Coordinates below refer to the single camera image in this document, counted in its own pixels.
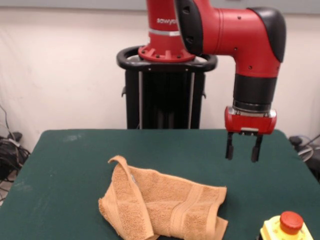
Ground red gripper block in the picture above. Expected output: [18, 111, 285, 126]
[224, 106, 278, 163]

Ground black power adapter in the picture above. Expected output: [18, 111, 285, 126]
[6, 131, 23, 141]
[288, 135, 304, 146]

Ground yellow emergency stop button box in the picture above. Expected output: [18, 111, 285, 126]
[259, 210, 314, 240]

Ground tan terry towel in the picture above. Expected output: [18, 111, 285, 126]
[98, 155, 229, 240]

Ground dark green table cloth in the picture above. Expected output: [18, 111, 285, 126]
[0, 128, 320, 240]

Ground tangled black floor cables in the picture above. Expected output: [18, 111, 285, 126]
[297, 133, 320, 183]
[0, 104, 32, 201]

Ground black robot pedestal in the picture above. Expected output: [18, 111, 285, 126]
[116, 45, 218, 130]

